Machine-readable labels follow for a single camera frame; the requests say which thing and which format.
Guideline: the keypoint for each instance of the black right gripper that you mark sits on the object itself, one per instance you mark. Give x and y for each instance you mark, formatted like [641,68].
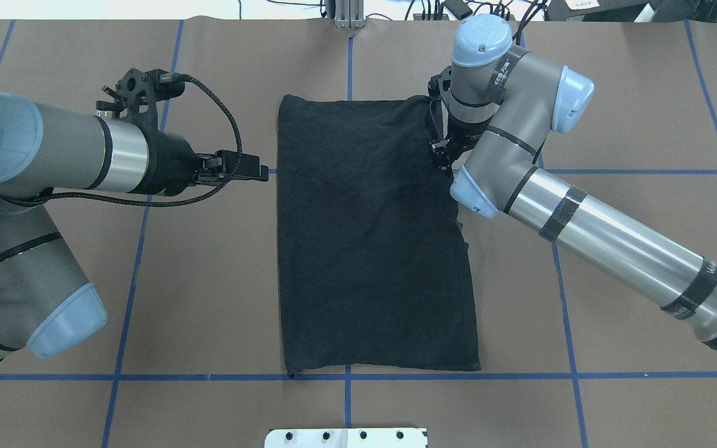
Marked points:
[458,137]

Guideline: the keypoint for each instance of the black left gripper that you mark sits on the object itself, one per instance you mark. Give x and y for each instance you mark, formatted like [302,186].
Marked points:
[174,163]

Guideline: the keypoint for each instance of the black printed t-shirt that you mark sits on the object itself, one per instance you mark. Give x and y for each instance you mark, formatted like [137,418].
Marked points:
[373,266]

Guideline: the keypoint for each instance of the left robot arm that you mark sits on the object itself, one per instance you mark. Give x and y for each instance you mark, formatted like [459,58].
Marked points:
[47,303]

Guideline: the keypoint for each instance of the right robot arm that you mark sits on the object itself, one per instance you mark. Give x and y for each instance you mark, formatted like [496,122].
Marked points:
[503,101]

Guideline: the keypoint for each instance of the brown table mat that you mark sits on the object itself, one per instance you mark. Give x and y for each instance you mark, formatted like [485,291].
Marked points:
[191,354]

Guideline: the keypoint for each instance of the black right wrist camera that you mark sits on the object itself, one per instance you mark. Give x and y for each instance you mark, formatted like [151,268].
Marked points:
[439,85]

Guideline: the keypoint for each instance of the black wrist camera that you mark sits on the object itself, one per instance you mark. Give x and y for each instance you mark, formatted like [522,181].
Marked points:
[439,85]
[134,100]

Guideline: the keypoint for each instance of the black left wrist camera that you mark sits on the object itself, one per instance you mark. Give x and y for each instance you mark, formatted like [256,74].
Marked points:
[134,100]

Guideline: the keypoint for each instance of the aluminium frame post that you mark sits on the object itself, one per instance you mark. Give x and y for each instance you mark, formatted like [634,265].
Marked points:
[346,14]

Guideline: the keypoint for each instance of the white pedestal base plate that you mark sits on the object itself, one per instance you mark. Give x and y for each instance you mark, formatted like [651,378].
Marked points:
[406,436]

